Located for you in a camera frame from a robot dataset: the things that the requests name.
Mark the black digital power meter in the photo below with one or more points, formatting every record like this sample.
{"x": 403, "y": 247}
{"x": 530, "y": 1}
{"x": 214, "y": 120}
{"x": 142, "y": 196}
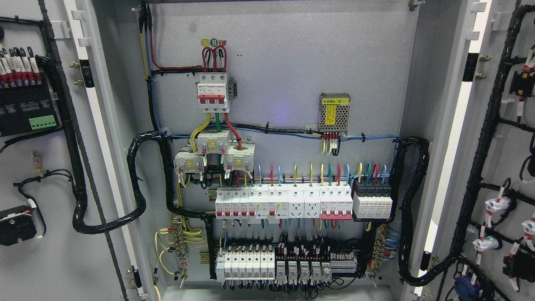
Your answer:
{"x": 27, "y": 109}

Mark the white current transformers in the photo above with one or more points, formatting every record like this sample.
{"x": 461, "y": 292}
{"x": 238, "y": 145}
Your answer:
{"x": 214, "y": 147}

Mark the grey cabinet door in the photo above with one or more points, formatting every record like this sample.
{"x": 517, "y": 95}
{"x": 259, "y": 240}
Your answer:
{"x": 62, "y": 265}
{"x": 479, "y": 187}

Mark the metal mesh power supply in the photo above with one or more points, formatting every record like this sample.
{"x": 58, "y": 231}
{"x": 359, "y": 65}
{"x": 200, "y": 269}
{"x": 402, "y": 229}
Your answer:
{"x": 334, "y": 112}

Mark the white socket breaker row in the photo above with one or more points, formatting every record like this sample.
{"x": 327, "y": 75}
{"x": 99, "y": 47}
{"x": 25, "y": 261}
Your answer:
{"x": 285, "y": 201}

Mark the black white surge protector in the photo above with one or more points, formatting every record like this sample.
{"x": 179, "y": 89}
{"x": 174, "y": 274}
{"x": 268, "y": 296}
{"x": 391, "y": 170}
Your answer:
{"x": 372, "y": 202}

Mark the lower relay terminal row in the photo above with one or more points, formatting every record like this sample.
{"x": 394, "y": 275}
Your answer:
{"x": 286, "y": 265}

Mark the red main circuit breaker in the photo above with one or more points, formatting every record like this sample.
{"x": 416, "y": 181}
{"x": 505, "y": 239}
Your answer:
{"x": 215, "y": 92}

